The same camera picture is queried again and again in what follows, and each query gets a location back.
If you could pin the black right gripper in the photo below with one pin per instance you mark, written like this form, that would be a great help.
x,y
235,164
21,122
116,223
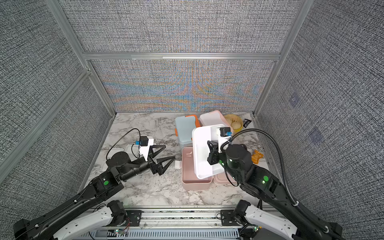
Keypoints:
x,y
217,156

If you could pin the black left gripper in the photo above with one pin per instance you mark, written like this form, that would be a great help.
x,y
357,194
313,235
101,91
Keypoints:
x,y
154,168

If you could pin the white tray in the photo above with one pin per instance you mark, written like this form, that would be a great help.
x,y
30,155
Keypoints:
x,y
201,151

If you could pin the blue orange first aid box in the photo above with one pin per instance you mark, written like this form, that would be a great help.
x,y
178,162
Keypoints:
x,y
184,128

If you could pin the pink first aid box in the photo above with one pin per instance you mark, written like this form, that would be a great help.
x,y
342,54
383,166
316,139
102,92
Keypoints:
x,y
190,182

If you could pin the white gauze packet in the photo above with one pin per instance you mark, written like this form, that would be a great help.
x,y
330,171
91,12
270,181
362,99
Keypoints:
x,y
131,149
114,151

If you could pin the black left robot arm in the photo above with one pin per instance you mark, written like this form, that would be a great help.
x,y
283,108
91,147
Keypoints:
x,y
67,221

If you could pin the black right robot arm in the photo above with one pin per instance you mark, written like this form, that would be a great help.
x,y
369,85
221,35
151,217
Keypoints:
x,y
297,223

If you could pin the yellow bamboo steamer basket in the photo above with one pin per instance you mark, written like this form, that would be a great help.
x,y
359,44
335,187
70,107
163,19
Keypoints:
x,y
234,118

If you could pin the small black wrapper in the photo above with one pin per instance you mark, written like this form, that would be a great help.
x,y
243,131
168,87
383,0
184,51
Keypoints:
x,y
246,122

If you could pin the orange small object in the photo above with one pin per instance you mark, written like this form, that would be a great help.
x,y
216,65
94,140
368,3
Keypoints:
x,y
256,156

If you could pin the aluminium front rail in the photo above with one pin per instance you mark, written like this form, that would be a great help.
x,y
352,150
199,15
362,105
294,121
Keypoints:
x,y
184,223

